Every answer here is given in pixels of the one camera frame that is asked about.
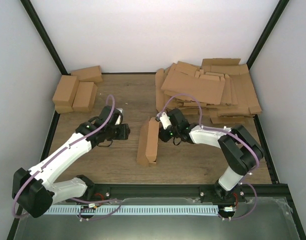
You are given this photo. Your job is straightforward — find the light blue slotted cable duct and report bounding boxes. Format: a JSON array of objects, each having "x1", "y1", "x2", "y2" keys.
[{"x1": 45, "y1": 205, "x2": 219, "y2": 216}]

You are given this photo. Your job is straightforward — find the folded cardboard box middle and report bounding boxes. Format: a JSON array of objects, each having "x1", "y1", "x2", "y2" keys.
[{"x1": 72, "y1": 82, "x2": 98, "y2": 112}]

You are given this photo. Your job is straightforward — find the folded cardboard box left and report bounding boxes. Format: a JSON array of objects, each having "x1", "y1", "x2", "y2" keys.
[{"x1": 52, "y1": 75, "x2": 79, "y2": 107}]

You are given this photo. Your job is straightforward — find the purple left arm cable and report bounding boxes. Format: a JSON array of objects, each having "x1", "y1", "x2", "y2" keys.
[{"x1": 12, "y1": 94, "x2": 124, "y2": 222}]

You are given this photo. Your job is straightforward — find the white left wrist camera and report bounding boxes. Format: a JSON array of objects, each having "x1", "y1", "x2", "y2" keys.
[{"x1": 115, "y1": 108, "x2": 124, "y2": 125}]

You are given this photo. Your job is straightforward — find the folded cardboard box back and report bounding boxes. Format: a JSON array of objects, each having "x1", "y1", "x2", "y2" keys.
[{"x1": 70, "y1": 65, "x2": 103, "y2": 83}]

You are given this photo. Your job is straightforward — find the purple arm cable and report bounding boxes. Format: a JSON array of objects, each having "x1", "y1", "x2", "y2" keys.
[
  {"x1": 161, "y1": 93, "x2": 260, "y2": 222},
  {"x1": 12, "y1": 94, "x2": 124, "y2": 222}
]

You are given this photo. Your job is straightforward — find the black frame post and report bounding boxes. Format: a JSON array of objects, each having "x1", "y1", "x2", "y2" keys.
[
  {"x1": 246, "y1": 0, "x2": 289, "y2": 70},
  {"x1": 20, "y1": 0, "x2": 69, "y2": 76}
]

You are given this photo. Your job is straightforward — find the black left frame post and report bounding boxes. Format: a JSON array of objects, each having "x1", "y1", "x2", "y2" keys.
[{"x1": 20, "y1": 0, "x2": 69, "y2": 76}]

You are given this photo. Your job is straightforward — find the stack of flat cardboard blanks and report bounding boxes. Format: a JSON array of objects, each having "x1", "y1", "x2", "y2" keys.
[{"x1": 155, "y1": 58, "x2": 262, "y2": 124}]

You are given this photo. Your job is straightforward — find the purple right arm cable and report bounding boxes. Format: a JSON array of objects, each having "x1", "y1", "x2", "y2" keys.
[{"x1": 161, "y1": 93, "x2": 260, "y2": 222}]

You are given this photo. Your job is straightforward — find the folded cardboard box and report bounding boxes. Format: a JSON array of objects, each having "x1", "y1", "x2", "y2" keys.
[
  {"x1": 72, "y1": 82, "x2": 98, "y2": 112},
  {"x1": 52, "y1": 75, "x2": 79, "y2": 107},
  {"x1": 70, "y1": 65, "x2": 103, "y2": 83}
]

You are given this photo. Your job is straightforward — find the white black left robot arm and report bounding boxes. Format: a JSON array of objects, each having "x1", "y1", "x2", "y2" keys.
[{"x1": 12, "y1": 105, "x2": 131, "y2": 218}]

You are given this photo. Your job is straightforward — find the black right frame post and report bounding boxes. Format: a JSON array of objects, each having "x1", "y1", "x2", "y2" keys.
[{"x1": 246, "y1": 0, "x2": 289, "y2": 70}]

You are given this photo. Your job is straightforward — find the brown cardboard box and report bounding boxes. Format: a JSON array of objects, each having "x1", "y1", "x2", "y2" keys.
[{"x1": 136, "y1": 117, "x2": 159, "y2": 167}]

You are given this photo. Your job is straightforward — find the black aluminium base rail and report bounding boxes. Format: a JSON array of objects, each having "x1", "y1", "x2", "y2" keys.
[{"x1": 82, "y1": 183, "x2": 292, "y2": 204}]

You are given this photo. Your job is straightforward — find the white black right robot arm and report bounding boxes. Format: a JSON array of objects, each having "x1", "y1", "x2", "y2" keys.
[{"x1": 156, "y1": 108, "x2": 265, "y2": 202}]

